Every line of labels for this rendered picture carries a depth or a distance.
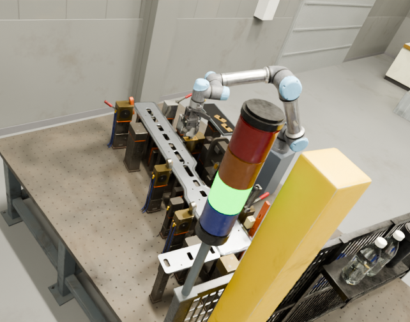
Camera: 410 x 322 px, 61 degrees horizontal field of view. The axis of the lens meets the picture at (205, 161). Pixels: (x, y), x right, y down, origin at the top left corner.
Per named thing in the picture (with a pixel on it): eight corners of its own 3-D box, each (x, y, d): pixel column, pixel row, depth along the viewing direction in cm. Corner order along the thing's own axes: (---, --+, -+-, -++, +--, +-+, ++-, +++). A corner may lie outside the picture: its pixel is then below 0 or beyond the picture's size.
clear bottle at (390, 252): (354, 264, 126) (386, 228, 114) (365, 259, 129) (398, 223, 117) (368, 279, 122) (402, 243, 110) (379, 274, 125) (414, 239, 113)
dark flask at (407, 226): (372, 255, 132) (401, 223, 121) (384, 250, 136) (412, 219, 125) (387, 271, 127) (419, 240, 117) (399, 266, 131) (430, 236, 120)
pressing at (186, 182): (127, 103, 252) (127, 101, 251) (155, 102, 263) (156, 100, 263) (220, 258, 167) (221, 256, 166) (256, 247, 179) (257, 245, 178)
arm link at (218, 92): (226, 80, 190) (207, 78, 186) (232, 91, 182) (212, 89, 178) (222, 93, 195) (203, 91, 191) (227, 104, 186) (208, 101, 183)
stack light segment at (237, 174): (211, 167, 63) (221, 140, 59) (241, 163, 66) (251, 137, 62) (230, 193, 58) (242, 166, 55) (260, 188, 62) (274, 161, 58)
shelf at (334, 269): (311, 269, 125) (335, 239, 115) (371, 246, 144) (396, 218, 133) (340, 307, 116) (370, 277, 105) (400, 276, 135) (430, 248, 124)
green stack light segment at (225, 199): (201, 191, 66) (211, 167, 63) (230, 186, 70) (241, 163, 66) (219, 218, 62) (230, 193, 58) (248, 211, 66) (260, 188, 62)
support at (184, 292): (165, 285, 85) (234, 97, 54) (191, 276, 89) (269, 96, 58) (177, 312, 81) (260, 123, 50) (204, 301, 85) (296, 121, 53)
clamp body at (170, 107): (154, 139, 276) (163, 99, 255) (168, 138, 283) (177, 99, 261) (158, 145, 272) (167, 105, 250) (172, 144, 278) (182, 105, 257)
